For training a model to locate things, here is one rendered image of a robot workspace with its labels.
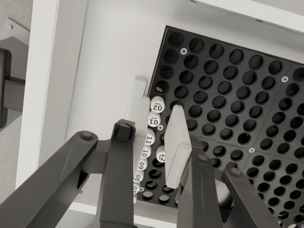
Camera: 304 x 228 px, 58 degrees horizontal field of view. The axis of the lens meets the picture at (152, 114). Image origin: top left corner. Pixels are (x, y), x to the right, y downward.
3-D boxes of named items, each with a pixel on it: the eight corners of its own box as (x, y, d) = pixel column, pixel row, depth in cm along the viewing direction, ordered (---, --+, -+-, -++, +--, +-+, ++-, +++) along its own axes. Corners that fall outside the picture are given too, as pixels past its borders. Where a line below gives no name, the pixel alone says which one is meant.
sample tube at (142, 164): (135, 146, 31) (132, 169, 26) (138, 136, 30) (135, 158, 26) (146, 148, 31) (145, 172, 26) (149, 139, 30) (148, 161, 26)
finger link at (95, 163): (121, 184, 15) (65, 170, 14) (130, 140, 19) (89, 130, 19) (128, 160, 14) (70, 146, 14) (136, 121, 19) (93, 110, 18)
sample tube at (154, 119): (148, 97, 28) (147, 113, 24) (160, 98, 28) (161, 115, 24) (147, 108, 29) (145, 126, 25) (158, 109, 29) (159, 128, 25)
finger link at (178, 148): (180, 144, 15) (192, 148, 15) (174, 103, 22) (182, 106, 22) (165, 187, 17) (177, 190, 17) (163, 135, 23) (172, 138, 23)
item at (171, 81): (121, 192, 29) (121, 196, 29) (167, 27, 23) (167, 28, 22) (138, 196, 30) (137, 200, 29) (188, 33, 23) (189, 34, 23)
